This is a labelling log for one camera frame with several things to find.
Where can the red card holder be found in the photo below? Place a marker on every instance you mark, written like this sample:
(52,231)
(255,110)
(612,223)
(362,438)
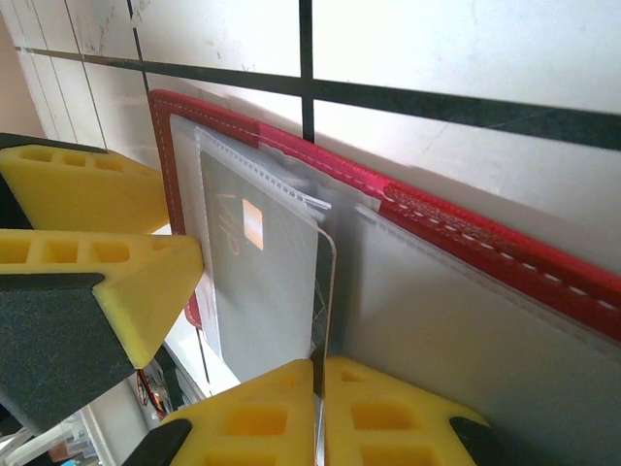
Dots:
(436,204)

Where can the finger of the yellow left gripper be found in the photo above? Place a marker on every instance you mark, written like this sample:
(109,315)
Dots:
(136,301)
(97,194)

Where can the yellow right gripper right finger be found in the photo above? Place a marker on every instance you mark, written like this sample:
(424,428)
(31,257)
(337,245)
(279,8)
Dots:
(339,403)

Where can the white card with red print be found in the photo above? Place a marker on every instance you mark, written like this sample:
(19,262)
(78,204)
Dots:
(207,320)

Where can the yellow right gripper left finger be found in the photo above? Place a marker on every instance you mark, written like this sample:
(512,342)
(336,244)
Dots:
(301,403)

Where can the black VIP card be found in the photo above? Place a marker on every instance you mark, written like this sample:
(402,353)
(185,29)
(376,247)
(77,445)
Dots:
(271,272)

